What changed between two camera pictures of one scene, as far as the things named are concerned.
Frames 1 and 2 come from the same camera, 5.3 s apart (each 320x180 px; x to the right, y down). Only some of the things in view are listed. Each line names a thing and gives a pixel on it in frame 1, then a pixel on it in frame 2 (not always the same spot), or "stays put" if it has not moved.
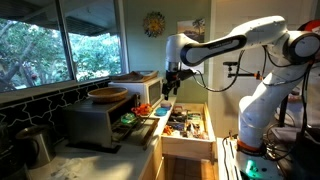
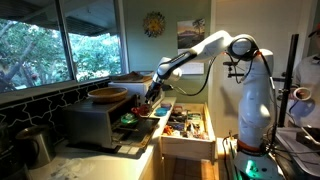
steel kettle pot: x=37 y=145 stays put
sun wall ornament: x=154 y=24 stays put
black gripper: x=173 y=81 -> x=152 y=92
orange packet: x=143 y=109 stays put
